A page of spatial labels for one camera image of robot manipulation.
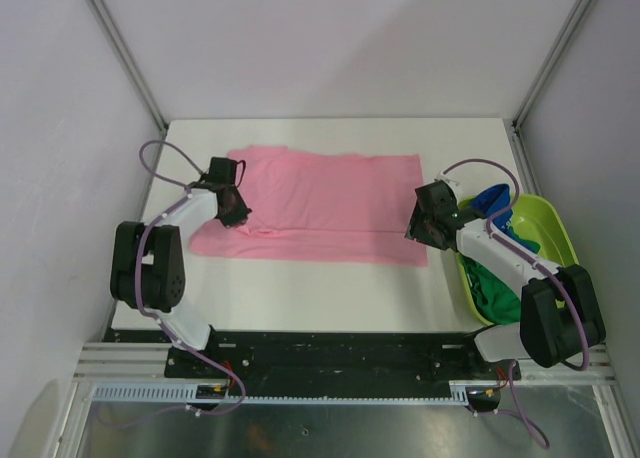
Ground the aluminium frame post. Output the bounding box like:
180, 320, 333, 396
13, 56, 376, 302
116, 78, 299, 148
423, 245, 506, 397
85, 0, 169, 136
510, 0, 614, 129

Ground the blue t shirt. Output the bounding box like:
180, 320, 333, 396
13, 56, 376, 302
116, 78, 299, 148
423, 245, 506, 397
470, 183, 541, 253

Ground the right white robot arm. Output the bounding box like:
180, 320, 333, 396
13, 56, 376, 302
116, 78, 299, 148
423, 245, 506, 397
406, 180, 606, 379

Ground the grey slotted cable duct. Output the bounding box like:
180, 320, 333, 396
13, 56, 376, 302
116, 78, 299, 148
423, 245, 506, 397
92, 381, 496, 405

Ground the lime green plastic basin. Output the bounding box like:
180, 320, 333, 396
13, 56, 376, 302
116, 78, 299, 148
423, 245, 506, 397
456, 194, 579, 326

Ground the right aluminium frame post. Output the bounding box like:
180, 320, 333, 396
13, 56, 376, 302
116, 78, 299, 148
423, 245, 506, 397
510, 0, 614, 129

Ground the left aluminium frame post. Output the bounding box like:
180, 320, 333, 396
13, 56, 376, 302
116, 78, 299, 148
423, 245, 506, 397
85, 0, 169, 136

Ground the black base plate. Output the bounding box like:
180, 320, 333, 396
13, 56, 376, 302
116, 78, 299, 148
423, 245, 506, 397
164, 330, 522, 398

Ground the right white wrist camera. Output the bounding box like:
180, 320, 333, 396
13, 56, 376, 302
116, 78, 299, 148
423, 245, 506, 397
436, 172, 461, 189

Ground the green t shirt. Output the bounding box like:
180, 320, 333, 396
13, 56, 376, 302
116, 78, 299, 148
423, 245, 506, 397
459, 255, 521, 325

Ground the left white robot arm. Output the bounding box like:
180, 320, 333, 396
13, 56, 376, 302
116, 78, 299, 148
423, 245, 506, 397
110, 157, 251, 378

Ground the pink t shirt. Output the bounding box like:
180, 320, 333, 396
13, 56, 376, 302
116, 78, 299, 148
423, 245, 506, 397
190, 145, 428, 267

